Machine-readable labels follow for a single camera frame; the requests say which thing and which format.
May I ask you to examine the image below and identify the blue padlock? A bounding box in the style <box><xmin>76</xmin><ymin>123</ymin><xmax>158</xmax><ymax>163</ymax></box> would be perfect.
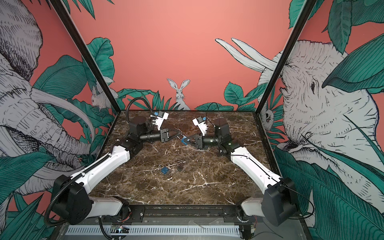
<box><xmin>181</xmin><ymin>136</ymin><xmax>188</xmax><ymax>145</ymax></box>
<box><xmin>161</xmin><ymin>167</ymin><xmax>170</xmax><ymax>175</ymax></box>

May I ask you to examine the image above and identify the black front mounting rail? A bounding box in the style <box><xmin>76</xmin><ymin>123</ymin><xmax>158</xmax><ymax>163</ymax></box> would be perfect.
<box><xmin>58</xmin><ymin>204</ymin><xmax>289</xmax><ymax>224</ymax></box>

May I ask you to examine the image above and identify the blue padlock front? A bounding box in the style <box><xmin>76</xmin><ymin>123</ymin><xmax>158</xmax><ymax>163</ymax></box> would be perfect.
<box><xmin>161</xmin><ymin>167</ymin><xmax>170</xmax><ymax>175</ymax></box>

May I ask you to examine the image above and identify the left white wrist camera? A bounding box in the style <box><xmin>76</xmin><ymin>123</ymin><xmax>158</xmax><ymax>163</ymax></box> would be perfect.
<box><xmin>151</xmin><ymin>111</ymin><xmax>169</xmax><ymax>131</ymax></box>

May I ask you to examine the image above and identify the left black frame post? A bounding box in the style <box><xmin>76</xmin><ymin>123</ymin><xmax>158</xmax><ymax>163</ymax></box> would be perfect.
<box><xmin>50</xmin><ymin>0</ymin><xmax>121</xmax><ymax>114</ymax></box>

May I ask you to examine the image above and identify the black frame post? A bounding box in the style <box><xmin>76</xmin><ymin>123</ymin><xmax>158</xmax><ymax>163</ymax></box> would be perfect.
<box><xmin>50</xmin><ymin>0</ymin><xmax>121</xmax><ymax>114</ymax></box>
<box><xmin>256</xmin><ymin>0</ymin><xmax>317</xmax><ymax>115</ymax></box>

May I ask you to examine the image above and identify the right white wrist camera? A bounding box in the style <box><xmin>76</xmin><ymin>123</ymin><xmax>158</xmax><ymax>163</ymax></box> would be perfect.
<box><xmin>193</xmin><ymin>117</ymin><xmax>208</xmax><ymax>136</ymax></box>

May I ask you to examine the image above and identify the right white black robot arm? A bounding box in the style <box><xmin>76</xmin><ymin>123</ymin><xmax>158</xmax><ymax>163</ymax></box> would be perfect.
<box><xmin>183</xmin><ymin>117</ymin><xmax>299</xmax><ymax>227</ymax></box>

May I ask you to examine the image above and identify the small green circuit board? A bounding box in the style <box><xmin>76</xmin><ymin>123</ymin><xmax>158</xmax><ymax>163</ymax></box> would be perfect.
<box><xmin>111</xmin><ymin>226</ymin><xmax>130</xmax><ymax>234</ymax></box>

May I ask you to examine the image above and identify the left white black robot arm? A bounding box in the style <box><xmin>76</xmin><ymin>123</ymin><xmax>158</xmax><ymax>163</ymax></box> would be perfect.
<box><xmin>44</xmin><ymin>111</ymin><xmax>180</xmax><ymax>227</ymax></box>

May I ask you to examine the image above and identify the white slotted cable duct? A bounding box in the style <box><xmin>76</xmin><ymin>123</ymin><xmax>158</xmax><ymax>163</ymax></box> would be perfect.
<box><xmin>66</xmin><ymin>225</ymin><xmax>240</xmax><ymax>237</ymax></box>

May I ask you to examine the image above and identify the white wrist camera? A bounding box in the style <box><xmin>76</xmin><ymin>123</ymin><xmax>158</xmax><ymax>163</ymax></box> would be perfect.
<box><xmin>151</xmin><ymin>111</ymin><xmax>169</xmax><ymax>131</ymax></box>
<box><xmin>193</xmin><ymin>117</ymin><xmax>208</xmax><ymax>136</ymax></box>

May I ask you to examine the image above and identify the right black frame post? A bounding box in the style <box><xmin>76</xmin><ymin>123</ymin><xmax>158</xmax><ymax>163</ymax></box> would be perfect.
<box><xmin>256</xmin><ymin>0</ymin><xmax>317</xmax><ymax>115</ymax></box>

